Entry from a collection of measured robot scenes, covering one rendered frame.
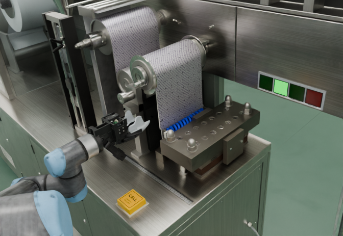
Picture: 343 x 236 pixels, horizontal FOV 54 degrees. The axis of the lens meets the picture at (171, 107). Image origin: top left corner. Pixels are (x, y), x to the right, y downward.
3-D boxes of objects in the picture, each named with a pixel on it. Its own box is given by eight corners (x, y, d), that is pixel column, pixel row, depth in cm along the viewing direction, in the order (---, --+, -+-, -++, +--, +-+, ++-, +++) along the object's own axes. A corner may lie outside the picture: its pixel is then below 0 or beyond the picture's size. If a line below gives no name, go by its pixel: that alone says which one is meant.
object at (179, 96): (159, 129, 127) (154, 85, 118) (201, 104, 141) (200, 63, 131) (160, 129, 127) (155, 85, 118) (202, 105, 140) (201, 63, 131)
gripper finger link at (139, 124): (152, 112, 114) (128, 122, 110) (154, 127, 117) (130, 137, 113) (147, 109, 116) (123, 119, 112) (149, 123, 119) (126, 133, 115)
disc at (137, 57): (132, 87, 129) (126, 51, 121) (133, 87, 129) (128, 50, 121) (157, 99, 119) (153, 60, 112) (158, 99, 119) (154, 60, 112)
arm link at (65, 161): (46, 173, 103) (39, 151, 99) (78, 156, 109) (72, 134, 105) (58, 185, 98) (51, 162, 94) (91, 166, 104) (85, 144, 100)
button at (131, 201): (117, 204, 115) (116, 199, 114) (133, 193, 119) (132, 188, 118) (129, 215, 110) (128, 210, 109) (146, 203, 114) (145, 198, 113)
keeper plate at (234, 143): (222, 162, 128) (222, 139, 122) (239, 150, 134) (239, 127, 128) (227, 165, 126) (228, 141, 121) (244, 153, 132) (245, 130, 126)
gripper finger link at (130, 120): (140, 105, 119) (122, 118, 113) (142, 120, 122) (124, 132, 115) (134, 103, 120) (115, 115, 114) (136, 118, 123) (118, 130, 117)
